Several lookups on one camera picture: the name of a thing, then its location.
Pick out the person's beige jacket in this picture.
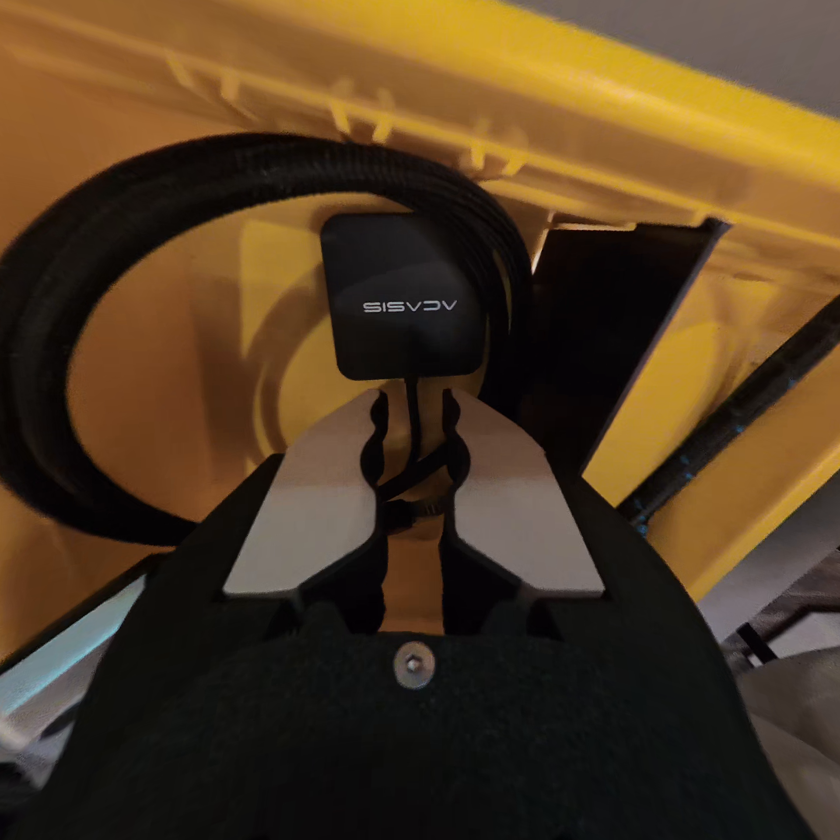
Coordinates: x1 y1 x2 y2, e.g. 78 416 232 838
725 650 840 840

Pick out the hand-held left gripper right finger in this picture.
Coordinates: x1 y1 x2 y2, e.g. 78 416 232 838
440 387 606 634

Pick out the black HDMI hub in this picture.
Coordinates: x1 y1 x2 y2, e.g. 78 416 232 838
320 212 490 536

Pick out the black bin divider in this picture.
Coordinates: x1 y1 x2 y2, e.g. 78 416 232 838
518 220 731 475

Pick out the coiled black braided HDMI cable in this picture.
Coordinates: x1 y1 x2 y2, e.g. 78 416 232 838
0 131 534 547

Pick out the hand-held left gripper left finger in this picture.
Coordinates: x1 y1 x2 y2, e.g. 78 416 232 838
223 387 389 634

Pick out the yellow storage bin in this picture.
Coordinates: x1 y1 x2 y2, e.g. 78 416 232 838
0 0 840 664

